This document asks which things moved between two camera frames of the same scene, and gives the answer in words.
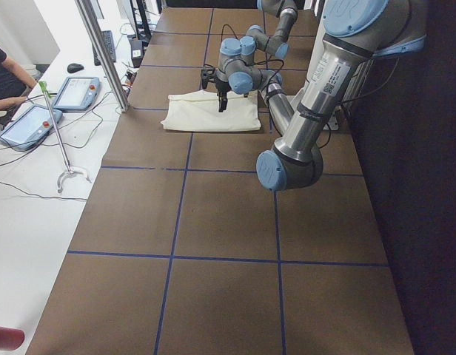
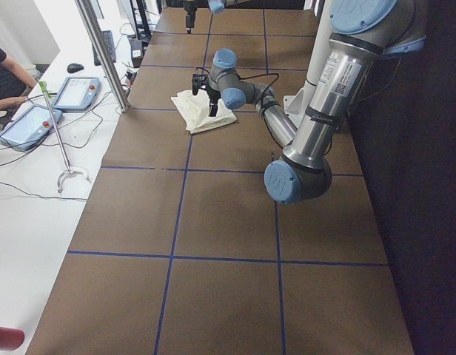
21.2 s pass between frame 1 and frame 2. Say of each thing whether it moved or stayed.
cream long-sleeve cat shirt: moved
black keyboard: stayed
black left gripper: moved
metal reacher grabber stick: stayed
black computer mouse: stayed
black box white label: stayed
